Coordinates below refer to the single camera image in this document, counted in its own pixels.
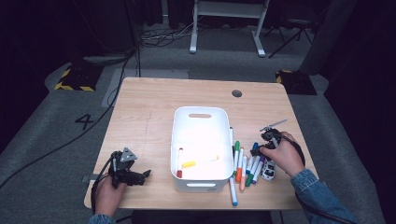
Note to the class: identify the dark metal stand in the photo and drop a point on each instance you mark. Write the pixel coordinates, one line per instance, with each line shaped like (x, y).
(134, 31)

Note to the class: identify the pink marker pen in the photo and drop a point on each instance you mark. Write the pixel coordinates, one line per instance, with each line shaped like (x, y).
(243, 177)

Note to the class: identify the white metal desk frame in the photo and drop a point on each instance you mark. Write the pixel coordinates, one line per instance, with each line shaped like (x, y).
(229, 9)

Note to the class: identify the red marker pen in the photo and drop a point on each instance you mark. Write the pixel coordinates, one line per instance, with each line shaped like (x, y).
(180, 160)

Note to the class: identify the white toy ambulance car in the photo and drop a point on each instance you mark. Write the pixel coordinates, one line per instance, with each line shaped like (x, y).
(268, 171)

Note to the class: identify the white plastic storage bin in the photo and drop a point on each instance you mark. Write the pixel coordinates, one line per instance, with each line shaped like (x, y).
(202, 140)

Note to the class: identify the person's left hand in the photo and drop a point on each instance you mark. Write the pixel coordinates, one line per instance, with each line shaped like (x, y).
(107, 199)

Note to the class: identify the grey floor plate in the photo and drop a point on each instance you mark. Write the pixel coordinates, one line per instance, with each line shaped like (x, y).
(149, 73)

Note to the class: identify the orange marker pen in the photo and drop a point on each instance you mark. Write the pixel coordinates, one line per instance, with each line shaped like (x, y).
(239, 169)

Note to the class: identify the black tripod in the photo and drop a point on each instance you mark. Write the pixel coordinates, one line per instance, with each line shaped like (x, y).
(294, 23)

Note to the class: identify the person's right hand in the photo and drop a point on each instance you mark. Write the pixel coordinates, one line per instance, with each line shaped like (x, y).
(288, 155)

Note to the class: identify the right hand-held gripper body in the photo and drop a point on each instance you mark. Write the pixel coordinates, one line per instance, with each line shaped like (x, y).
(271, 138)

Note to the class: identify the light green marker pen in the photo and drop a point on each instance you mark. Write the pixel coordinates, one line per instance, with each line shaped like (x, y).
(236, 155)

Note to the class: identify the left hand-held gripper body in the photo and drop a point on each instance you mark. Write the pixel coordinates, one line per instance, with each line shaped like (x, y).
(123, 165)

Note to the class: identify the black marker pen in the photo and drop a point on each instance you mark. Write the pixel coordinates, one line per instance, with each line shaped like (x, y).
(231, 137)

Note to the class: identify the grey pillar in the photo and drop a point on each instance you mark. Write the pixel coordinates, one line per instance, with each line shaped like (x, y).
(330, 34)

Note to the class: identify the purple marker pen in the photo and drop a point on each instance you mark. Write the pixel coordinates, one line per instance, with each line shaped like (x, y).
(257, 172)

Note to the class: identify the dark green marker pen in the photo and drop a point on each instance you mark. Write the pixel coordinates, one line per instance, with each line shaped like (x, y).
(250, 179)

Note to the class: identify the yellow marker pen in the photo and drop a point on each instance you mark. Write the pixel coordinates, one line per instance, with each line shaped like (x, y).
(188, 164)

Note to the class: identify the grey tape piece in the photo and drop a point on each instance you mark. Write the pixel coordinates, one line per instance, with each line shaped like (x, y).
(88, 178)

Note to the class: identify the black yellow striped stand base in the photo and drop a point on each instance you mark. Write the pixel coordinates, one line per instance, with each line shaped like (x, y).
(79, 77)
(295, 82)

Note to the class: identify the person's dark lap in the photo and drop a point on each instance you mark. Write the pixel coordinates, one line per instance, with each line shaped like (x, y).
(202, 217)

